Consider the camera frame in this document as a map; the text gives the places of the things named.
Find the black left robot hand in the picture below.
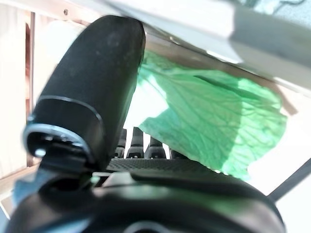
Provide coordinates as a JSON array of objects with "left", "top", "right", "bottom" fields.
[{"left": 6, "top": 15, "right": 287, "bottom": 233}]

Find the green white napa cabbage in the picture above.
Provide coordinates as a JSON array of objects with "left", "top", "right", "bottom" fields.
[{"left": 36, "top": 20, "right": 289, "bottom": 182}]

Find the wooden cabbage crate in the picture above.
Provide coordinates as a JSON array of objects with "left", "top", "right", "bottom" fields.
[{"left": 0, "top": 0, "right": 311, "bottom": 202}]

